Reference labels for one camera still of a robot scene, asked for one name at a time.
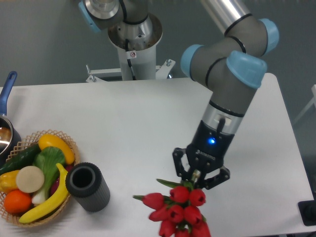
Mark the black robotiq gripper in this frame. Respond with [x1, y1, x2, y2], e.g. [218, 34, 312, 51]
[172, 120, 234, 190]

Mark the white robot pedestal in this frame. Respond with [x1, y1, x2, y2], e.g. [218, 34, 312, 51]
[86, 13, 176, 82]

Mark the blue handled saucepan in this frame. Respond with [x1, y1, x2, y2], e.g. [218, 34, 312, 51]
[0, 71, 21, 166]

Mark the green cucumber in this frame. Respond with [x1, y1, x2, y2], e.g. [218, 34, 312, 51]
[0, 144, 41, 175]

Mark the yellow bell pepper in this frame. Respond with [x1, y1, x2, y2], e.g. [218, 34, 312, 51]
[0, 170, 20, 194]

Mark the orange fruit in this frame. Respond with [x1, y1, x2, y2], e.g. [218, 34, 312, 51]
[3, 190, 32, 214]

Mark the woven wicker basket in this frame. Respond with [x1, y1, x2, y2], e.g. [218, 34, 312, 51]
[0, 129, 80, 228]

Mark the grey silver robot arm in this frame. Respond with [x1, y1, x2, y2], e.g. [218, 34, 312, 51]
[79, 0, 279, 189]

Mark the yellow squash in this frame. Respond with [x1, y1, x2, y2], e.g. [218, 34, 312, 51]
[38, 134, 75, 165]

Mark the black device at edge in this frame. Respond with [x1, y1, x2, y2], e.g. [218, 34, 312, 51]
[298, 200, 316, 226]

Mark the dark grey ribbed vase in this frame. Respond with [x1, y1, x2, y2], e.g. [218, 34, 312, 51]
[66, 162, 111, 212]

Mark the red tulip bouquet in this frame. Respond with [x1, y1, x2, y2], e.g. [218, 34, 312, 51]
[133, 179, 211, 237]

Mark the white frame at right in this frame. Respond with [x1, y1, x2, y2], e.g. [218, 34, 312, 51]
[293, 84, 316, 125]

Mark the yellow banana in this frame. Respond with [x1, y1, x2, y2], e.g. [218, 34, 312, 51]
[19, 163, 69, 224]

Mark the purple vegetable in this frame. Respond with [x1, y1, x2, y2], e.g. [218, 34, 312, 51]
[50, 165, 74, 196]

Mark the green bok choy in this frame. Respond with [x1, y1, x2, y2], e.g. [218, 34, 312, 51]
[32, 147, 65, 206]

